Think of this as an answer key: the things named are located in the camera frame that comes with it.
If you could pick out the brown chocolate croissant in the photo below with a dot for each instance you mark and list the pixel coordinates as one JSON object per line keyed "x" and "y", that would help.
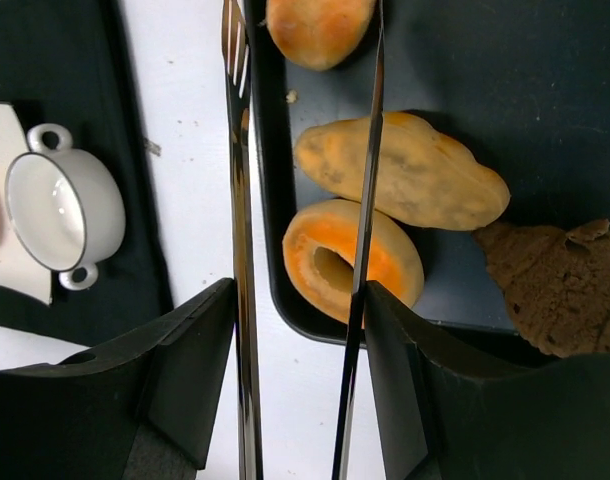
{"x": 555, "y": 283}

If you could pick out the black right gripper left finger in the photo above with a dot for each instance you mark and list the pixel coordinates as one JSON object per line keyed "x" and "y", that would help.
{"x": 140, "y": 406}

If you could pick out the black baking tray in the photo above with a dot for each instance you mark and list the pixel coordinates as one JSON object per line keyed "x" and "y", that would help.
{"x": 525, "y": 85}

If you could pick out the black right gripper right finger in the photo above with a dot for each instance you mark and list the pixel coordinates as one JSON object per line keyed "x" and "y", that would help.
{"x": 447, "y": 410}

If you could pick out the oblong tan bread roll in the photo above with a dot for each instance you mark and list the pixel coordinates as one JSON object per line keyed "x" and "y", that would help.
{"x": 425, "y": 178}

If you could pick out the pale orange ring doughnut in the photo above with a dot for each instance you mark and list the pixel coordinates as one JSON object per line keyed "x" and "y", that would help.
{"x": 319, "y": 249}

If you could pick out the small round bun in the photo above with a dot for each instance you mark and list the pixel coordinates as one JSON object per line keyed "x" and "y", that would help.
{"x": 318, "y": 34}

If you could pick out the steel serving tongs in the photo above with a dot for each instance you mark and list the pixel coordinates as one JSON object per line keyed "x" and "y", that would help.
{"x": 236, "y": 57}

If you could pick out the white two-handled soup bowl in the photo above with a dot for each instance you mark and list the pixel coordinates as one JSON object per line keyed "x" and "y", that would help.
{"x": 64, "y": 206}

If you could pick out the black cloth placemat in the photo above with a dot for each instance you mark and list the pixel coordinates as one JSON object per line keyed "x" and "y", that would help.
{"x": 67, "y": 62}

